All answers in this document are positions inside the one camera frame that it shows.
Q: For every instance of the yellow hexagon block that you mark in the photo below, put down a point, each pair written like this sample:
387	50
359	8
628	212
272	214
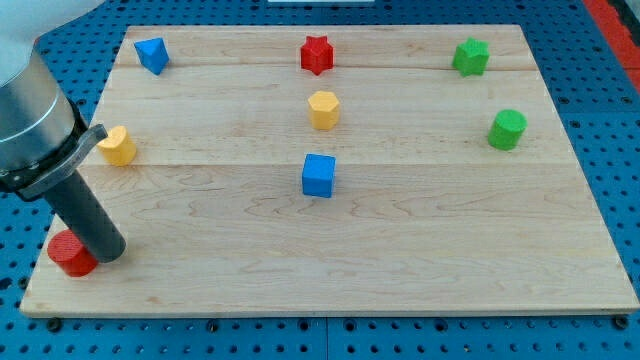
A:
323	110

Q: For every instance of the wooden board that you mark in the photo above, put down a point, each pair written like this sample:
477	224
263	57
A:
426	218

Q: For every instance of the blue cube block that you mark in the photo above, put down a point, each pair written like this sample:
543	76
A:
318	175

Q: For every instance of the blue triangle block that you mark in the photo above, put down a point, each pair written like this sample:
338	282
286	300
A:
152	54

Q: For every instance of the red cylinder block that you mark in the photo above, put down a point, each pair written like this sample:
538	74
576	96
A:
70	254

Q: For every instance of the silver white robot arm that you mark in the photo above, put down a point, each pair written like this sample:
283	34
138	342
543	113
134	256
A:
43	136

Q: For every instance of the green star block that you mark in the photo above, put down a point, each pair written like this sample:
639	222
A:
471	57

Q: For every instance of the red star block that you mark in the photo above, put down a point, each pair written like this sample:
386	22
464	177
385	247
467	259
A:
317	54

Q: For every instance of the yellow cylinder block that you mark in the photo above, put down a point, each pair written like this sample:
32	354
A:
118	148

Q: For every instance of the green cylinder block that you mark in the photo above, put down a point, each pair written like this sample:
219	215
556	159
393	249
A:
507	129

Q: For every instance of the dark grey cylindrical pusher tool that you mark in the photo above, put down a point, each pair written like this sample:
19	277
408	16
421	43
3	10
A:
77	206

